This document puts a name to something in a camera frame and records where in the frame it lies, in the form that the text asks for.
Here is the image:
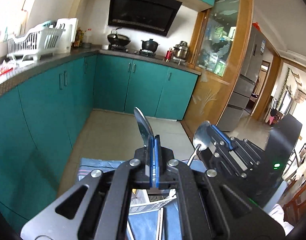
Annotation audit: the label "steel spoon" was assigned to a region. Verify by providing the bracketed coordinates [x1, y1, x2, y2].
[187, 121, 210, 166]

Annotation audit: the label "silver refrigerator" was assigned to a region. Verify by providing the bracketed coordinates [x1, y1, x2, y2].
[217, 26, 266, 132]

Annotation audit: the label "white plastic utensil caddy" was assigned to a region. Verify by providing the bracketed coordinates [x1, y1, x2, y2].
[129, 189, 176, 215]

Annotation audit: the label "red bottle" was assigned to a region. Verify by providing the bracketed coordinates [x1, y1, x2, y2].
[164, 48, 173, 62]

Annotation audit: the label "blue striped cloth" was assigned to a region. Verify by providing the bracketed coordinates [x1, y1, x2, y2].
[77, 158, 206, 239]

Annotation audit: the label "gas stove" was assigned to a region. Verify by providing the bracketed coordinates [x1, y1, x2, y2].
[99, 45, 164, 61]

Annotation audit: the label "black clay pot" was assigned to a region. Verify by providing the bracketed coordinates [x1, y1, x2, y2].
[142, 39, 158, 53]

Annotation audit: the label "black wok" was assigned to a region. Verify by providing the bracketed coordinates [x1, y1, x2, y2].
[107, 27, 131, 47]

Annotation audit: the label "wooden glass sliding door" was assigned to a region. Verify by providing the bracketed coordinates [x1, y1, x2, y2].
[181, 0, 254, 139]

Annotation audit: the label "teal lower cabinets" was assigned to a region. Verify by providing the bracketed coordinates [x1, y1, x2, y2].
[0, 52, 198, 232]

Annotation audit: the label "oil bottle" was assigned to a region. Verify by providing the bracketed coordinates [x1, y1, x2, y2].
[82, 28, 92, 48]

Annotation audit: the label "white cutting board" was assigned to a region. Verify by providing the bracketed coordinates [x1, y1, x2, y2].
[55, 18, 78, 54]

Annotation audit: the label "black range hood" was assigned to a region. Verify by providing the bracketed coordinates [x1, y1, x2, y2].
[108, 0, 182, 36]

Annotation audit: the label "white dish rack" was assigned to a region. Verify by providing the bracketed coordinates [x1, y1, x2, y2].
[7, 21, 65, 61]

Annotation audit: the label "red plastic bag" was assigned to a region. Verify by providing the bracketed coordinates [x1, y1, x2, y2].
[0, 60, 19, 76]

